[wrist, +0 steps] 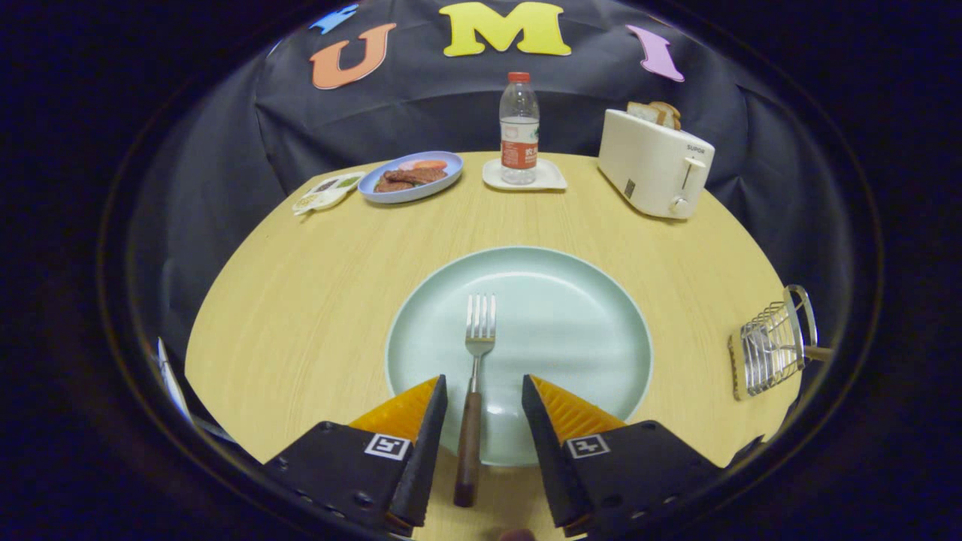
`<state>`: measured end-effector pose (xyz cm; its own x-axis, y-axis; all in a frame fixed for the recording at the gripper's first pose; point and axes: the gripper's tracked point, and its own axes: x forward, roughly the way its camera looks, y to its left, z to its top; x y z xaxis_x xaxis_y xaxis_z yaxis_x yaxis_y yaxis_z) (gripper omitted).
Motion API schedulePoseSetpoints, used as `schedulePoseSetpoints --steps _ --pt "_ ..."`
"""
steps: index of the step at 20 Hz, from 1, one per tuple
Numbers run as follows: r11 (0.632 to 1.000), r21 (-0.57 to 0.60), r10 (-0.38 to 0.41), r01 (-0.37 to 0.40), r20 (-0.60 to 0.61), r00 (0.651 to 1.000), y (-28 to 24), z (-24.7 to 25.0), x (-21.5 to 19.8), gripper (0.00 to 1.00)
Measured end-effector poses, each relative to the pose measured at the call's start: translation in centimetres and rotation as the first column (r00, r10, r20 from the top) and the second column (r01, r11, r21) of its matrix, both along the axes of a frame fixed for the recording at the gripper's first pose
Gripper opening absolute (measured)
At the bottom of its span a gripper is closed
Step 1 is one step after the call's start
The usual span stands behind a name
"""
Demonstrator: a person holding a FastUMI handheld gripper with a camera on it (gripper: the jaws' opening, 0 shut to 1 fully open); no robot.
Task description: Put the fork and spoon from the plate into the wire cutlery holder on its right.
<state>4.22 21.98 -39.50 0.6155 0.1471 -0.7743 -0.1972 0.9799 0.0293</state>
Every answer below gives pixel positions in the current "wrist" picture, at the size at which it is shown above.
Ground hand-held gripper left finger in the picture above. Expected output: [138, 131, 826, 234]
[263, 374, 449, 538]

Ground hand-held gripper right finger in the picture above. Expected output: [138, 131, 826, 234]
[522, 374, 726, 540]

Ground fork with wooden handle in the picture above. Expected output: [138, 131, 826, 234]
[453, 293, 498, 508]

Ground pale green round plate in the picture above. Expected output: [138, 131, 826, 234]
[385, 246, 654, 467]

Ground white divided sauce tray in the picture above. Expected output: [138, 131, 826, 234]
[292, 171, 367, 216]

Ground brown meat slices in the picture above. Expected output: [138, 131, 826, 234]
[374, 167, 449, 194]

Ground blue oval plate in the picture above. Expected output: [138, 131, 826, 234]
[357, 151, 464, 204]

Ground white toaster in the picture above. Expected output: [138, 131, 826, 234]
[597, 109, 716, 220]

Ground white square coaster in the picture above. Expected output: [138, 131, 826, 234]
[482, 157, 568, 192]

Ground clear water bottle red cap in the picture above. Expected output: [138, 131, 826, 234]
[499, 71, 541, 186]

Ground black backdrop cloth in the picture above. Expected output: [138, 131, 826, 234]
[132, 0, 835, 339]

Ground metal wire basket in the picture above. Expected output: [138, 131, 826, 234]
[728, 284, 820, 401]

